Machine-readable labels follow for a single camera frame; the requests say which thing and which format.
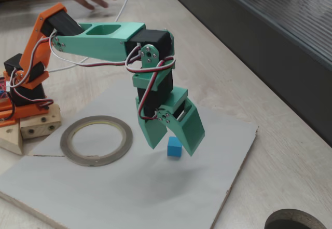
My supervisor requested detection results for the blue cube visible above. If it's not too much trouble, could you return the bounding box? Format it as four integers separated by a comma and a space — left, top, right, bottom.
167, 136, 184, 158

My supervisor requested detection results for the white laminated board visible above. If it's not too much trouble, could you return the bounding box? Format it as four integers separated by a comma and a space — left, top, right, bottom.
0, 82, 259, 229

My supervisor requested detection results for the ribbed glass desk partition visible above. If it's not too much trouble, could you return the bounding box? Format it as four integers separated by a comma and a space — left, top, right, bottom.
157, 0, 332, 148

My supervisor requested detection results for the wooden base block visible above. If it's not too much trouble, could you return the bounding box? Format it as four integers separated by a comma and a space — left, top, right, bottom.
19, 103, 62, 139

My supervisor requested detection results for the wooden base plank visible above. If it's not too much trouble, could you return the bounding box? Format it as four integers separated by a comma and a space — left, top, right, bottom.
0, 122, 23, 156

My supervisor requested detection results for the red controller board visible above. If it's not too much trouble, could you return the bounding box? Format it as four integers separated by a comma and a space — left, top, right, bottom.
0, 71, 11, 102

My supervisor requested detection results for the grey ring of tape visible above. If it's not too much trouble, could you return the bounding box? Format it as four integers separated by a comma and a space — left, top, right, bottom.
60, 115, 134, 167

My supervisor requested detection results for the orange controller board mount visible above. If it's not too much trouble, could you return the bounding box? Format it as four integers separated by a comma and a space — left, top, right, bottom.
0, 100, 17, 128

